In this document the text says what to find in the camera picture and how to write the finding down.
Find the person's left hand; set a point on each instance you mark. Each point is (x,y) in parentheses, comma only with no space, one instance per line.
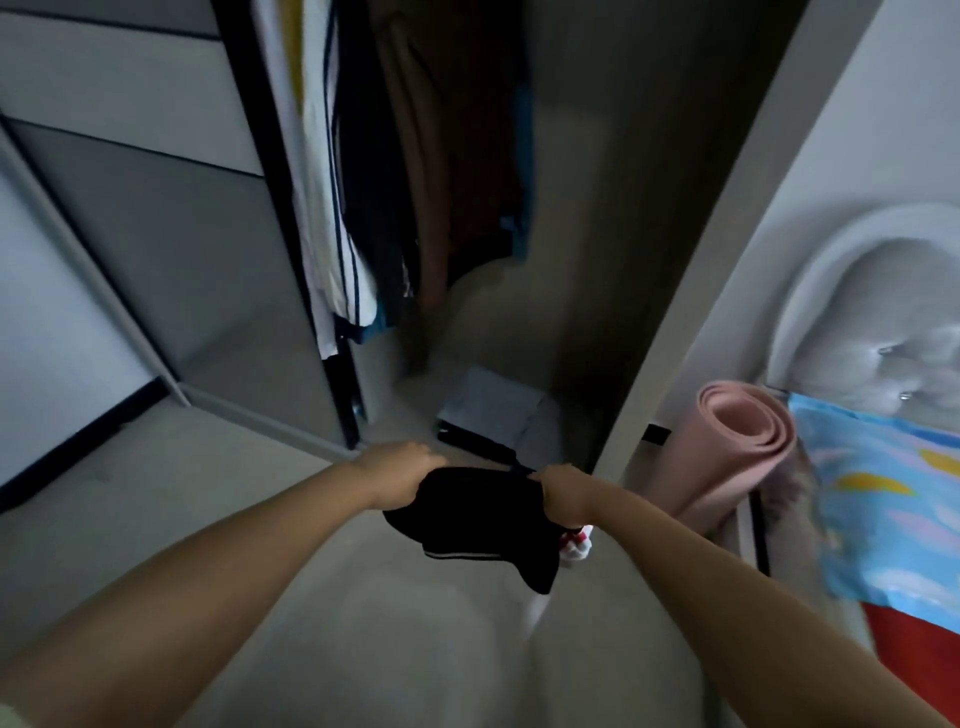
(402,473)

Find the person's right hand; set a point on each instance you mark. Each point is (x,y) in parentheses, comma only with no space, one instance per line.
(567,492)

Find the black white red-trim shorts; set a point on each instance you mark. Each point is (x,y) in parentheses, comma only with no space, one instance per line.
(480,518)

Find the black garment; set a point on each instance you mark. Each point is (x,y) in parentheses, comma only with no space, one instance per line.
(375,150)

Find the blue garment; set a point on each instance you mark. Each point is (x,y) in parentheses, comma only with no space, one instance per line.
(521,165)

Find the grey wardrobe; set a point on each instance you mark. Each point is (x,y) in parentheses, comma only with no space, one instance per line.
(180,225)

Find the brown garment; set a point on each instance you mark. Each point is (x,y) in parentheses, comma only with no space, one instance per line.
(450,135)

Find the person's left forearm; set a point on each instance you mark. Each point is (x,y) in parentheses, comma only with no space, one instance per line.
(195,600)

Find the person's right forearm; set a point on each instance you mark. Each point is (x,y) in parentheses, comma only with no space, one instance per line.
(750,615)

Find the white bed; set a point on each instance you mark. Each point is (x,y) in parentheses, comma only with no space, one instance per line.
(840,525)

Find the pink rolled mat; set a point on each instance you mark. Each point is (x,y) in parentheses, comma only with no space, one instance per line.
(720,450)

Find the colourful patterned pillow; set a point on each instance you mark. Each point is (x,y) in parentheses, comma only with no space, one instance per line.
(885,495)

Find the white tufted headboard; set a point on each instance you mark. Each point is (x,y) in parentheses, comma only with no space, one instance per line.
(885,323)

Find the red bedsheet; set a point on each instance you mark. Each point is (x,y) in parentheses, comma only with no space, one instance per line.
(918,660)

